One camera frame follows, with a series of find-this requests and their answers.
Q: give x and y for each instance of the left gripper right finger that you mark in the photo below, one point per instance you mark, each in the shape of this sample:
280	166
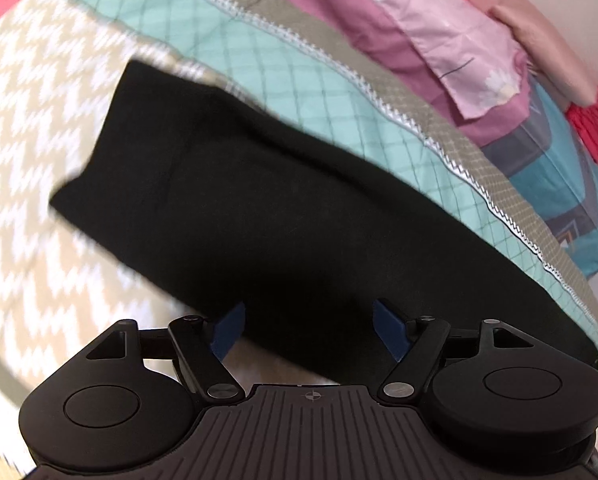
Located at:
416	345

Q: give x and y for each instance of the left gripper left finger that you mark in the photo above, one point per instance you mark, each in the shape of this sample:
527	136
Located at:
196	365

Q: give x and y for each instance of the black pants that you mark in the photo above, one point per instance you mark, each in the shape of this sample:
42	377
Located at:
223	207

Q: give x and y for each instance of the teal grey striped pillow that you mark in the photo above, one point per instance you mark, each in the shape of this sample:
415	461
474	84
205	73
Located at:
552	170

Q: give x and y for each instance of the chevron teal quilt bedspread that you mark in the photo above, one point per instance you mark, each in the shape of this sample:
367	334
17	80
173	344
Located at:
60	64

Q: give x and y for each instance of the peach bolster pillow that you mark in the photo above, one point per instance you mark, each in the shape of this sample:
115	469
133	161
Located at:
549	51

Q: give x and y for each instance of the pink floral pillow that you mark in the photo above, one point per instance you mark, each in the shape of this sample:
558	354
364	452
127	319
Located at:
449	53

